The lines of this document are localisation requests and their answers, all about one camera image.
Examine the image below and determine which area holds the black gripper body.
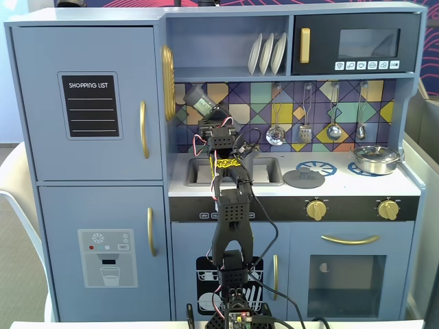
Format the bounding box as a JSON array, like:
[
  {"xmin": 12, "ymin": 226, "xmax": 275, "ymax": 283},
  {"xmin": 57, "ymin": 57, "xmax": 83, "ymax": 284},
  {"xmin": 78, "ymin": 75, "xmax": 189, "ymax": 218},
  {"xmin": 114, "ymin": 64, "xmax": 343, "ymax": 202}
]
[{"xmin": 198, "ymin": 108, "xmax": 238, "ymax": 137}]

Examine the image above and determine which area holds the grey salt shaker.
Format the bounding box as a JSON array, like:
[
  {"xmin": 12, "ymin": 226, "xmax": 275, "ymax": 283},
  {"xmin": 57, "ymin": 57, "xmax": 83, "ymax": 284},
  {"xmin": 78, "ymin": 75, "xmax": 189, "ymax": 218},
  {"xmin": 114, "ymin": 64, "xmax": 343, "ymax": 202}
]
[{"xmin": 182, "ymin": 84, "xmax": 224, "ymax": 117}]

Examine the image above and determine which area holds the colourful tile backsplash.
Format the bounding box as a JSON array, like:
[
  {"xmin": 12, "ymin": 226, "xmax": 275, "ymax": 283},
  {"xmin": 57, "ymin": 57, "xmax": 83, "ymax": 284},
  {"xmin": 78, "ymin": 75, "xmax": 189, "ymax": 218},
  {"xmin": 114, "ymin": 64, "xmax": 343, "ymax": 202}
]
[{"xmin": 174, "ymin": 80, "xmax": 396, "ymax": 154}]

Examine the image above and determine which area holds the metal skimmer spoon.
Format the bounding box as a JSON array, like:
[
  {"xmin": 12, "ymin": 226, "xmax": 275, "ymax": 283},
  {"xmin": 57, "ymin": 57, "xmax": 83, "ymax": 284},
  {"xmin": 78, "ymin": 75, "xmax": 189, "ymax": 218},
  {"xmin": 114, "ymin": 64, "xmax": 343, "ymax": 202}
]
[{"xmin": 265, "ymin": 85, "xmax": 286, "ymax": 146}]

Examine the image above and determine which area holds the white toy plate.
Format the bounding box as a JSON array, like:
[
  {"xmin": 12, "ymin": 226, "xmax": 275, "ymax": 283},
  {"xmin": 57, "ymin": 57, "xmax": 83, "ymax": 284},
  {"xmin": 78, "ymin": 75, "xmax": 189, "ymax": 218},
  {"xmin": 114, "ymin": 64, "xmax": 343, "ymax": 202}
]
[
  {"xmin": 270, "ymin": 32, "xmax": 287, "ymax": 75},
  {"xmin": 259, "ymin": 32, "xmax": 275, "ymax": 76},
  {"xmin": 248, "ymin": 32, "xmax": 263, "ymax": 76}
]

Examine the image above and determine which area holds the grey toy sink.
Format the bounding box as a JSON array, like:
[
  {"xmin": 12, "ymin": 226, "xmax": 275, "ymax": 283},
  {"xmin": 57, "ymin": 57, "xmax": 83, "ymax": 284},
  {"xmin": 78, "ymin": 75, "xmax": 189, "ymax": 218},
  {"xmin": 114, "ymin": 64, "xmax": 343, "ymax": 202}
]
[{"xmin": 185, "ymin": 156, "xmax": 285, "ymax": 188}]

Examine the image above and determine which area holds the blue toy kitchen unit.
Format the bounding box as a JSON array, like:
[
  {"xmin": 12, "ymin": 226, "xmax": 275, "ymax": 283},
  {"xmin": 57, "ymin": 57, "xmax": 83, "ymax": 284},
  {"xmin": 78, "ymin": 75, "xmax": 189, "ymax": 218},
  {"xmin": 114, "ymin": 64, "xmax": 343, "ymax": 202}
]
[{"xmin": 3, "ymin": 2, "xmax": 429, "ymax": 323}]

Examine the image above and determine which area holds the metal slotted spatula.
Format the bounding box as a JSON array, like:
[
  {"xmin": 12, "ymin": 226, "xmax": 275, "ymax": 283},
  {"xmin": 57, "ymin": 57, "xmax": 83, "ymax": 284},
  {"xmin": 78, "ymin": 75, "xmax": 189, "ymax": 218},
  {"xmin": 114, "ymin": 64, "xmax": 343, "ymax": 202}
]
[{"xmin": 297, "ymin": 84, "xmax": 313, "ymax": 145}]

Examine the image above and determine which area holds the grey pot lid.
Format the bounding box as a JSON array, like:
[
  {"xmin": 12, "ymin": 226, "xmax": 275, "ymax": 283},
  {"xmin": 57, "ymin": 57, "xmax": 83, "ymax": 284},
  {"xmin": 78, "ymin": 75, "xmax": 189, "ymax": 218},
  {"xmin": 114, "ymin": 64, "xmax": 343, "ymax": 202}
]
[{"xmin": 283, "ymin": 167, "xmax": 326, "ymax": 189}]

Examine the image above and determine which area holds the metal ladle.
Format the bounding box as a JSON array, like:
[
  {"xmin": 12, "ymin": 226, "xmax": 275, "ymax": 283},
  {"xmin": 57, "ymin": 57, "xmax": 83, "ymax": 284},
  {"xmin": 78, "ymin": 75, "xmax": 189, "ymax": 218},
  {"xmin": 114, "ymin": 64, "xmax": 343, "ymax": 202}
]
[{"xmin": 326, "ymin": 82, "xmax": 342, "ymax": 141}]

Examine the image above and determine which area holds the black shopping list board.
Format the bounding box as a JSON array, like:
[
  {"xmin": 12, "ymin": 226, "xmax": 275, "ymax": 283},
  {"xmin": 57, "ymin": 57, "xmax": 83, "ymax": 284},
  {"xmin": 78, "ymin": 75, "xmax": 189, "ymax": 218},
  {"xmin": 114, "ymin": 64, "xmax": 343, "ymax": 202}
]
[{"xmin": 57, "ymin": 71, "xmax": 123, "ymax": 141}]

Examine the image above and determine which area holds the black microwave door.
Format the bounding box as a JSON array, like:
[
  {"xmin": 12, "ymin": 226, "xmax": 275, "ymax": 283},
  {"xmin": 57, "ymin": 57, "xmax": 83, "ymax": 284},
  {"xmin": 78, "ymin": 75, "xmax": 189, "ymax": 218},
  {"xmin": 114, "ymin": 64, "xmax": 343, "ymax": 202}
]
[{"xmin": 291, "ymin": 12, "xmax": 422, "ymax": 75}]

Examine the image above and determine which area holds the gold stove knob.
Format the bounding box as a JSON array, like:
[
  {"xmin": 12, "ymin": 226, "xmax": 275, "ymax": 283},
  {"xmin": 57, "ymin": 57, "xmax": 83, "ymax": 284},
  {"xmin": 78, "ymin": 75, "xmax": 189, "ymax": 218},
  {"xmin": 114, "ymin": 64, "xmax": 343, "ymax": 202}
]
[
  {"xmin": 377, "ymin": 199, "xmax": 400, "ymax": 221},
  {"xmin": 305, "ymin": 199, "xmax": 328, "ymax": 221}
]

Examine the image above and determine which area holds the metal serving spoon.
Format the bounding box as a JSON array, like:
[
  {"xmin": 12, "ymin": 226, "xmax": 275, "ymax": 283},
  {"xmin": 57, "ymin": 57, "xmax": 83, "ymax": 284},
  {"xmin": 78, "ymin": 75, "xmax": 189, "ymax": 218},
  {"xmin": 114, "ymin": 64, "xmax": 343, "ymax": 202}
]
[{"xmin": 355, "ymin": 82, "xmax": 368, "ymax": 141}]

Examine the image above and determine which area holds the blue oven door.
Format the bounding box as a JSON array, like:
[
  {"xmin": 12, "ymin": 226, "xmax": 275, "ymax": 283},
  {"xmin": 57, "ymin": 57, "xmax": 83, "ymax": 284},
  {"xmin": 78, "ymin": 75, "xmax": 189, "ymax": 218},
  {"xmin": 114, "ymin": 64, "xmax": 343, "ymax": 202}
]
[{"xmin": 289, "ymin": 221, "xmax": 415, "ymax": 319}]

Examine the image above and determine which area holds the black dishwasher sticker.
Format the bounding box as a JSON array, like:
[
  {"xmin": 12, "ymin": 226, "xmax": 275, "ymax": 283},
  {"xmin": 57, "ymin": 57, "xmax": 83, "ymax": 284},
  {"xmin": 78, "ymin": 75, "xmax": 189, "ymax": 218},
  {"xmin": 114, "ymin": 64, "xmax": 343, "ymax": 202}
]
[{"xmin": 195, "ymin": 256, "xmax": 265, "ymax": 316}]

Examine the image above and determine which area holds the steel pot with lid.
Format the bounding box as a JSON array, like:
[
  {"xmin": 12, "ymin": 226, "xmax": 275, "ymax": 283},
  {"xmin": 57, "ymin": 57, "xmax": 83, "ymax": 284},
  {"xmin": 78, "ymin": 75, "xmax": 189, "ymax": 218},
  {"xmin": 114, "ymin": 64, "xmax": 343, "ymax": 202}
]
[{"xmin": 349, "ymin": 145, "xmax": 405, "ymax": 176}]

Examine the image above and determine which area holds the large blue fridge door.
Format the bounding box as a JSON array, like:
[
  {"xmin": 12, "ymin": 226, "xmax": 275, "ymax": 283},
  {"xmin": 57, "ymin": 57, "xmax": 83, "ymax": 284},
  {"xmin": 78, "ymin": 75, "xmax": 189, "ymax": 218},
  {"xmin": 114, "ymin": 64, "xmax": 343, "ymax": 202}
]
[{"xmin": 10, "ymin": 26, "xmax": 164, "ymax": 182}]

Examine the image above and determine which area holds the blue freezer door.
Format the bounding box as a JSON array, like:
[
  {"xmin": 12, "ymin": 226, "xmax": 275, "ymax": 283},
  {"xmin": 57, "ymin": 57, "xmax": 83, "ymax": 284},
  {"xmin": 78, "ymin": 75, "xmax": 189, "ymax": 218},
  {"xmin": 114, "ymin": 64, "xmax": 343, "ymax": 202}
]
[{"xmin": 38, "ymin": 186, "xmax": 171, "ymax": 322}]

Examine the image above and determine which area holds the grey water dispenser sticker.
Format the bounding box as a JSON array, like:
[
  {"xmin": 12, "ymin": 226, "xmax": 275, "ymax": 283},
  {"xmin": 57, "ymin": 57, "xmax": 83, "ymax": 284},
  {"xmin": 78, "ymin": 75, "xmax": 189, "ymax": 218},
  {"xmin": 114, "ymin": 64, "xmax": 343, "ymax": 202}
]
[{"xmin": 78, "ymin": 228, "xmax": 139, "ymax": 289}]

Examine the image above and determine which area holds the robot controller board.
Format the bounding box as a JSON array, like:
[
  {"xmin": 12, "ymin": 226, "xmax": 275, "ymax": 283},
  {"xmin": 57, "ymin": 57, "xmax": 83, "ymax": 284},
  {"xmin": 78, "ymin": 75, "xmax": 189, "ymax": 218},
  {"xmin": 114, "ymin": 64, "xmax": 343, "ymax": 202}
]
[{"xmin": 224, "ymin": 310, "xmax": 257, "ymax": 329}]

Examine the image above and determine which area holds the white chair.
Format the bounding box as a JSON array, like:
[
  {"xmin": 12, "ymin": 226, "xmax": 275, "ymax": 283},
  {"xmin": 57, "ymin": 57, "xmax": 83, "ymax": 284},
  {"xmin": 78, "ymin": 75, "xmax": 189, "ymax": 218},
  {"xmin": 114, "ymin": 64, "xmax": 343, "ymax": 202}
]
[{"xmin": 0, "ymin": 142, "xmax": 52, "ymax": 323}]

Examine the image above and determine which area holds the beige side cabinet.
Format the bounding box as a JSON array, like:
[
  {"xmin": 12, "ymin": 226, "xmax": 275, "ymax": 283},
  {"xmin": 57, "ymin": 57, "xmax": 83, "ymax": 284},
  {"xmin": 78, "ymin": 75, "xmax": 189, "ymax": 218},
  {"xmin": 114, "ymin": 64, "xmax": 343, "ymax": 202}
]
[{"xmin": 404, "ymin": 95, "xmax": 439, "ymax": 323}]

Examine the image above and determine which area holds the red white servo wire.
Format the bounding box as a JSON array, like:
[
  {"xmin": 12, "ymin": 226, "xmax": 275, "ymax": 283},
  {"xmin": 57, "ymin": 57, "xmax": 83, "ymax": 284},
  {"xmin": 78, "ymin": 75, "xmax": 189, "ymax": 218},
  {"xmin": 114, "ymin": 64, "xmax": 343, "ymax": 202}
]
[{"xmin": 192, "ymin": 117, "xmax": 234, "ymax": 203}]

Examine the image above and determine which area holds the gold toy wall phone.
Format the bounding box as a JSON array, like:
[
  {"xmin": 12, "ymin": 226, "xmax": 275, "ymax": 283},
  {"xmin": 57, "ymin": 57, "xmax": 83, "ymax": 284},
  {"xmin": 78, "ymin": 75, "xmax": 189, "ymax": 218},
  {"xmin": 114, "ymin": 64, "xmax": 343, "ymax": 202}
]
[{"xmin": 161, "ymin": 45, "xmax": 176, "ymax": 122}]

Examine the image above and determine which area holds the long gold fridge handle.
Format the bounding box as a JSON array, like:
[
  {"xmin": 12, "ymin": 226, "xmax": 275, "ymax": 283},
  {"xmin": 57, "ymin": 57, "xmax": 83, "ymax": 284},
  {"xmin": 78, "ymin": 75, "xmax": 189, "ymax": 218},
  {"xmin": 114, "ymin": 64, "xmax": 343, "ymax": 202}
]
[{"xmin": 139, "ymin": 100, "xmax": 151, "ymax": 160}]

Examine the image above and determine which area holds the gold microwave handle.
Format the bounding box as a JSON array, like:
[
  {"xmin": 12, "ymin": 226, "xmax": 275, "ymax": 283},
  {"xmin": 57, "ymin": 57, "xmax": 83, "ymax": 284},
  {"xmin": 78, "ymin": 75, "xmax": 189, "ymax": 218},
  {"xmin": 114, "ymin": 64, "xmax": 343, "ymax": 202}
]
[{"xmin": 300, "ymin": 27, "xmax": 311, "ymax": 64}]

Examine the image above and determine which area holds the short gold freezer handle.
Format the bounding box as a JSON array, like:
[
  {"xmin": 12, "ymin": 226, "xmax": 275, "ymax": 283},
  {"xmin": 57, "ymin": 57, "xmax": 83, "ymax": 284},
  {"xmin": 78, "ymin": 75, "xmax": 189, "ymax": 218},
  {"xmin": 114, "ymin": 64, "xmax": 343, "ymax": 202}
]
[{"xmin": 147, "ymin": 206, "xmax": 158, "ymax": 257}]

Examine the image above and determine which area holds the gold dishwasher handle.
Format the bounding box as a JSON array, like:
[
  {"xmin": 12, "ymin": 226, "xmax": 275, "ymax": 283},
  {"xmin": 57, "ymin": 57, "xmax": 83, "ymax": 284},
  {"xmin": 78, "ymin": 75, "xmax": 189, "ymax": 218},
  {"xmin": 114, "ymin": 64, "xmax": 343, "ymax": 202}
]
[{"xmin": 272, "ymin": 254, "xmax": 280, "ymax": 301}]

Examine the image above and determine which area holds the gold oven handle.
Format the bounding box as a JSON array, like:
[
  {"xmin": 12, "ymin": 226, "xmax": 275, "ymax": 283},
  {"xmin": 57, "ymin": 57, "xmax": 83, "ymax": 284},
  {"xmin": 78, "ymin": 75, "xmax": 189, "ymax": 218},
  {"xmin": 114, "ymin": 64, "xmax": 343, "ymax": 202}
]
[{"xmin": 321, "ymin": 234, "xmax": 381, "ymax": 245}]

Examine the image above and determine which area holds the black power cable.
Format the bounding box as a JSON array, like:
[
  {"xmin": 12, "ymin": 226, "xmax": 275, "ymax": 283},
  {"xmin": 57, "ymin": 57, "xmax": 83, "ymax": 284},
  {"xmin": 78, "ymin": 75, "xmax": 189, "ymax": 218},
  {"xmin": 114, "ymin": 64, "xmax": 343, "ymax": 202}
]
[{"xmin": 270, "ymin": 317, "xmax": 330, "ymax": 329}]

